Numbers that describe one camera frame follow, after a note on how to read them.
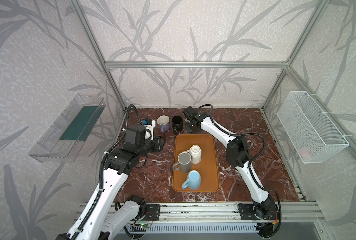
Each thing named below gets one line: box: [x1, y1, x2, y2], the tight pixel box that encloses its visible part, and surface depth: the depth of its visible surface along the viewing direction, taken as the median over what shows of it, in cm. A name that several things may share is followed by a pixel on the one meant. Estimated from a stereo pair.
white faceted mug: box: [184, 144, 202, 164], surface depth 86 cm
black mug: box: [171, 115, 184, 135], surface depth 104 cm
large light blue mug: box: [181, 170, 201, 190], surface depth 78 cm
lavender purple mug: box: [157, 115, 170, 133], surface depth 105 cm
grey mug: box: [172, 152, 192, 173], surface depth 84 cm
